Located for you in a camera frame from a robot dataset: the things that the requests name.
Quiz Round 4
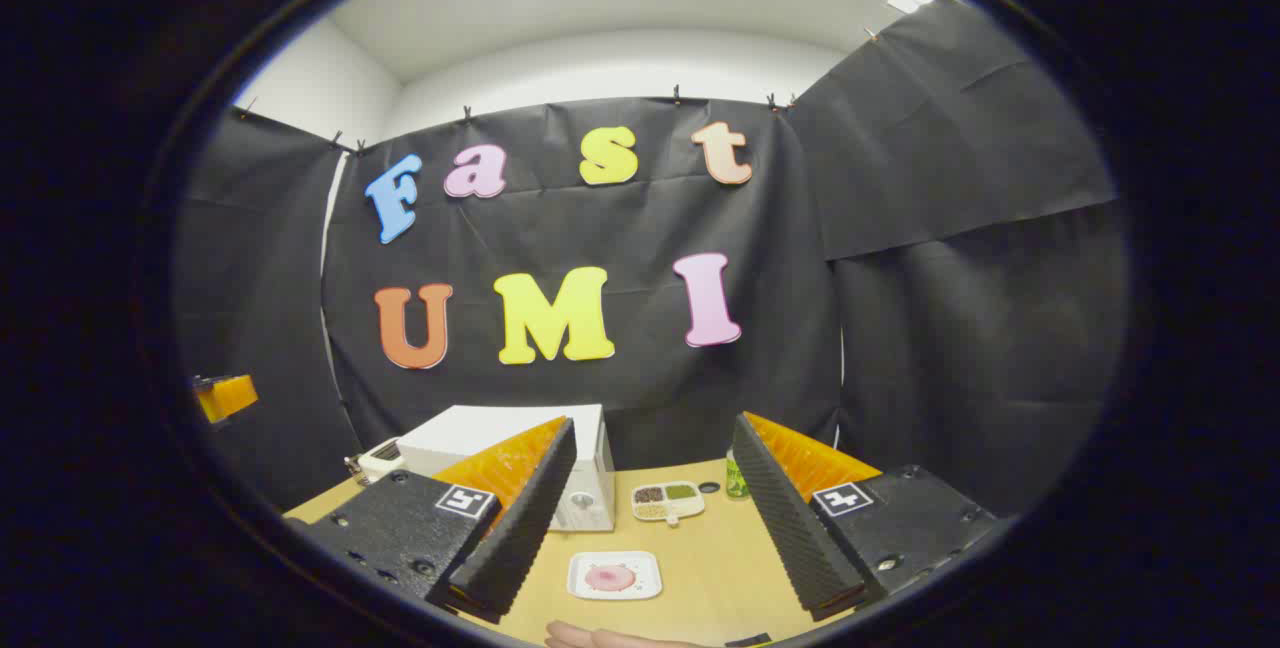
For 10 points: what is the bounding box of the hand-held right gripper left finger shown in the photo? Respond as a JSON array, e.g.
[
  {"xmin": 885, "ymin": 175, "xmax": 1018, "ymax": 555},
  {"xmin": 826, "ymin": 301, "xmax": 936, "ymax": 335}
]
[{"xmin": 285, "ymin": 416, "xmax": 579, "ymax": 626}]

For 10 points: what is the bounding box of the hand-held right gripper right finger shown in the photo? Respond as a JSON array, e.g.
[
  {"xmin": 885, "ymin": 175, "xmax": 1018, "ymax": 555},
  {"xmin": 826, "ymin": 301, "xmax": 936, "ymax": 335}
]
[{"xmin": 731, "ymin": 412, "xmax": 1001, "ymax": 622}]

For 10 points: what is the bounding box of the white microwave oven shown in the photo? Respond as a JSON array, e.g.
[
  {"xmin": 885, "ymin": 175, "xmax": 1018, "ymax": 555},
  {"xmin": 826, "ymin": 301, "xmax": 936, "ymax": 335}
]
[{"xmin": 397, "ymin": 404, "xmax": 616, "ymax": 533}]

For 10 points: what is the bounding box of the white square plate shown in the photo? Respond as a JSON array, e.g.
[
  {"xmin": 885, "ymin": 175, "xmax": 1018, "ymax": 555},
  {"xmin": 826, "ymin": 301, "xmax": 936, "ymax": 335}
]
[{"xmin": 567, "ymin": 550, "xmax": 663, "ymax": 601}]

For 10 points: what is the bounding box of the white divided grain dish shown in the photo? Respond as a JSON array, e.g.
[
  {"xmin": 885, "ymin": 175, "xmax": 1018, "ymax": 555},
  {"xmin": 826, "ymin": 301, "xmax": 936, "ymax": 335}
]
[{"xmin": 630, "ymin": 481, "xmax": 706, "ymax": 527}]

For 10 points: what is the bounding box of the white toaster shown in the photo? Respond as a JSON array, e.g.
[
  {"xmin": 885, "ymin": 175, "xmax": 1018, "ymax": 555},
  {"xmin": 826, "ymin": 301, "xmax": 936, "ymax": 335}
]
[{"xmin": 355, "ymin": 438, "xmax": 406, "ymax": 484}]

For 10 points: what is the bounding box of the black backdrop cloth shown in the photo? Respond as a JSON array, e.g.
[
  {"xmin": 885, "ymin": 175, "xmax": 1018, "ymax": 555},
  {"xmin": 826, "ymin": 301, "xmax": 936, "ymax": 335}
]
[{"xmin": 175, "ymin": 0, "xmax": 1131, "ymax": 519}]

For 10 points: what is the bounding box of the row of small cloth clips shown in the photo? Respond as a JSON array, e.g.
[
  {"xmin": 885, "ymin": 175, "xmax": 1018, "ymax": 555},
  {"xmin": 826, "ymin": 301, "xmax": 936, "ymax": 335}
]
[{"xmin": 238, "ymin": 26, "xmax": 881, "ymax": 157}]

